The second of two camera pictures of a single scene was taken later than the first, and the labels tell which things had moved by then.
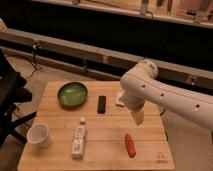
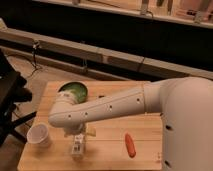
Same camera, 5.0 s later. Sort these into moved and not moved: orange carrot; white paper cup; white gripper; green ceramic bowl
Moved: white gripper
Not moved: orange carrot; green ceramic bowl; white paper cup
